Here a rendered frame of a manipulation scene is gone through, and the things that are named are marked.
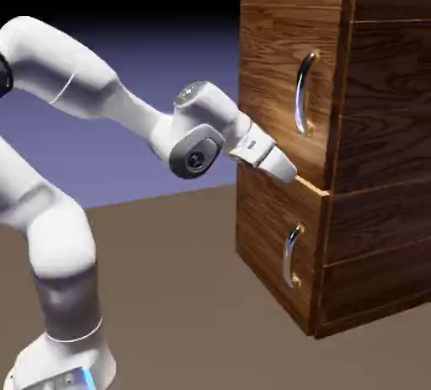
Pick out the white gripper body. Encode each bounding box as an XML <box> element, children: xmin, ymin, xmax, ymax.
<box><xmin>257</xmin><ymin>146</ymin><xmax>298</xmax><ymax>184</ymax></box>

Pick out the short wooden cabinet door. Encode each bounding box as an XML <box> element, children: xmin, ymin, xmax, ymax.
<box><xmin>234</xmin><ymin>163</ymin><xmax>331</xmax><ymax>337</ymax></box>

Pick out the tall wooden cabinet door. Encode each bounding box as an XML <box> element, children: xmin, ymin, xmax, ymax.
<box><xmin>237</xmin><ymin>0</ymin><xmax>357</xmax><ymax>191</ymax></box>

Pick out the dark wood cabinet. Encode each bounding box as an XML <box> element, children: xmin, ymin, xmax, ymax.
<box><xmin>234</xmin><ymin>0</ymin><xmax>431</xmax><ymax>339</ymax></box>

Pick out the long curved metal handle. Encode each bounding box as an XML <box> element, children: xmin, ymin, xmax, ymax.
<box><xmin>294</xmin><ymin>51</ymin><xmax>318</xmax><ymax>136</ymax></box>

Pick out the short curved metal handle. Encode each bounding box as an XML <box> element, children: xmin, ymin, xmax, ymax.
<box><xmin>281</xmin><ymin>224</ymin><xmax>303</xmax><ymax>289</ymax></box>

